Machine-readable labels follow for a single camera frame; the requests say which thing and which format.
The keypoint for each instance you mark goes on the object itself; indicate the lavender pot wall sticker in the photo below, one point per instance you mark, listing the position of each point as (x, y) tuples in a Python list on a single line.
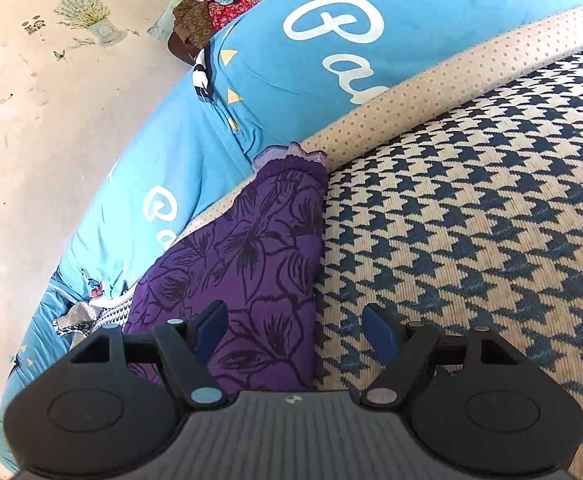
[(86, 17)]

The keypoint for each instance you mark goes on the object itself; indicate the pale green cloth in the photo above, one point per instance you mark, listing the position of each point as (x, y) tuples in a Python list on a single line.
[(164, 25)]

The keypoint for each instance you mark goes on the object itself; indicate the blue printed quilt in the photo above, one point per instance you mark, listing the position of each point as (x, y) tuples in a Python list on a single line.
[(271, 85)]

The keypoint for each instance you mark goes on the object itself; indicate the grey dotted cloth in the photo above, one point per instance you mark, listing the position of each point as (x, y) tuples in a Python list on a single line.
[(74, 320)]

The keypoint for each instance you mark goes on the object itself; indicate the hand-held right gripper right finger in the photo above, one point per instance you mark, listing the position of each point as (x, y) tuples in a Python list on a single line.
[(379, 332)]

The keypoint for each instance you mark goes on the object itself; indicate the pile of clothes on chair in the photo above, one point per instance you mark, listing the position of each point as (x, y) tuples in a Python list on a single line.
[(181, 50)]

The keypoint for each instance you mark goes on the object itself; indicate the beige dotted mattress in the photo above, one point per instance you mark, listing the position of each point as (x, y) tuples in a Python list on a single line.
[(421, 85)]

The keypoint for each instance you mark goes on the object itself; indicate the brown patterned garment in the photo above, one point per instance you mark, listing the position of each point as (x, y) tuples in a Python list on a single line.
[(194, 20)]

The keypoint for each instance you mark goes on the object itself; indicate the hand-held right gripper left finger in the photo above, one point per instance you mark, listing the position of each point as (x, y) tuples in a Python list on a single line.
[(210, 330)]

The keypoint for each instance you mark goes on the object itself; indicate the small dark wall sticker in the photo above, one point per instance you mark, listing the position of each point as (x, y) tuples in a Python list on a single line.
[(34, 26)]

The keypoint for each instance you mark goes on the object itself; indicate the houndstooth bed mat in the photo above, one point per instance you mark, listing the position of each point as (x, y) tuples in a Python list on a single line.
[(471, 235)]

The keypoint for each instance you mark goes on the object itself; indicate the black and white striped cloth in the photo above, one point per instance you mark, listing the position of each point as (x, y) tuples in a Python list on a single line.
[(202, 75)]

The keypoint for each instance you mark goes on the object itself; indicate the purple floral shirt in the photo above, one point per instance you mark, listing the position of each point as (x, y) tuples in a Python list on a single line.
[(251, 260)]

